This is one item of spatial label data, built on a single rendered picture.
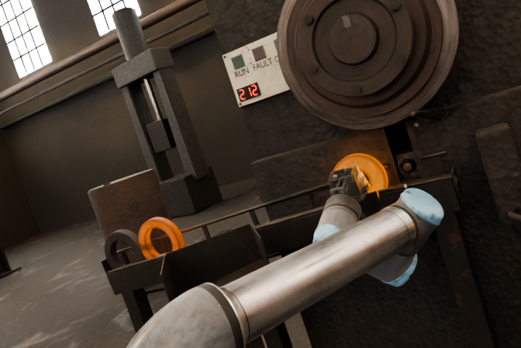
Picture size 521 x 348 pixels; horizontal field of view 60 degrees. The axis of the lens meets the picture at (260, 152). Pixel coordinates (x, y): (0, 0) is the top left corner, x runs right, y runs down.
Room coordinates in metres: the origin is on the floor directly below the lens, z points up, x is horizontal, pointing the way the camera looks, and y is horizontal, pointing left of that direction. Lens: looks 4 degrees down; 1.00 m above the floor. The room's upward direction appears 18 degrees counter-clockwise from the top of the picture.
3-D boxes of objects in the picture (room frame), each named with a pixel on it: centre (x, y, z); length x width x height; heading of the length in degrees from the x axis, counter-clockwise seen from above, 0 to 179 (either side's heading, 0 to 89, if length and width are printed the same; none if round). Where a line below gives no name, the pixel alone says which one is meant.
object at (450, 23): (1.22, -0.35, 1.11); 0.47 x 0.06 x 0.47; 63
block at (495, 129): (1.12, -0.57, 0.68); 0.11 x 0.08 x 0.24; 153
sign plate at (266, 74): (1.47, -0.10, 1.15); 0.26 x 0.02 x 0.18; 63
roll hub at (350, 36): (1.13, -0.31, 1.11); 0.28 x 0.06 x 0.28; 63
